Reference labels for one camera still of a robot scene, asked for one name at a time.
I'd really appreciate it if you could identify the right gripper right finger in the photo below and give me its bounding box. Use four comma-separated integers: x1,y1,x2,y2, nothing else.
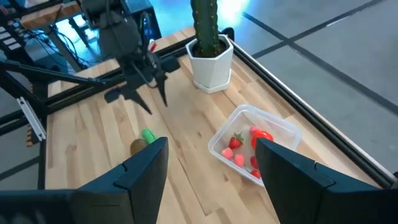
254,138,398,224

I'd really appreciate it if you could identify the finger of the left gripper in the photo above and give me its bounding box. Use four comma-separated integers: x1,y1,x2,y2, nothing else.
155,55,182,108
103,85,153,115

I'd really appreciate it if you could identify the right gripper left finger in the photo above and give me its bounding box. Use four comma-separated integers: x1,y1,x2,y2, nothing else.
0,136,170,224

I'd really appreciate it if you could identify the large red tomato toy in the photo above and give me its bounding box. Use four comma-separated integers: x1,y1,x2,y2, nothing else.
250,129,275,149

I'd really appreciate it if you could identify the clear plastic tupperware container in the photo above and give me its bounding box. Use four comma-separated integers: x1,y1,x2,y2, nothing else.
207,103,303,187

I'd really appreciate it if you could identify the brown kiwi toy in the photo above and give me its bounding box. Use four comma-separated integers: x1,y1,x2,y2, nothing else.
129,138,149,156

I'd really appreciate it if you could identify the white hexagonal plant pot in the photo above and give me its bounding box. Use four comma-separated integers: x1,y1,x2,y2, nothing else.
185,33,234,95

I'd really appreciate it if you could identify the green cactus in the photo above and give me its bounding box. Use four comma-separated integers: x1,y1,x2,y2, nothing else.
190,0,228,58

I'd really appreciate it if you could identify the black support bar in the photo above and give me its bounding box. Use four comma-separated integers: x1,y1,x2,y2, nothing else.
0,59,108,88

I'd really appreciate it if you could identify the wooden desk top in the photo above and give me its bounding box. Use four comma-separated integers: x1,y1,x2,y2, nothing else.
18,0,83,30

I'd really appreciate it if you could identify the black device with white labels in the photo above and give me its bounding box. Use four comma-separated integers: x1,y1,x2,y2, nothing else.
0,18,25,54

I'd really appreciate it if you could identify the silver metal bracket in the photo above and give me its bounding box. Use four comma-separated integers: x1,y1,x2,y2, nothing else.
16,96,47,141

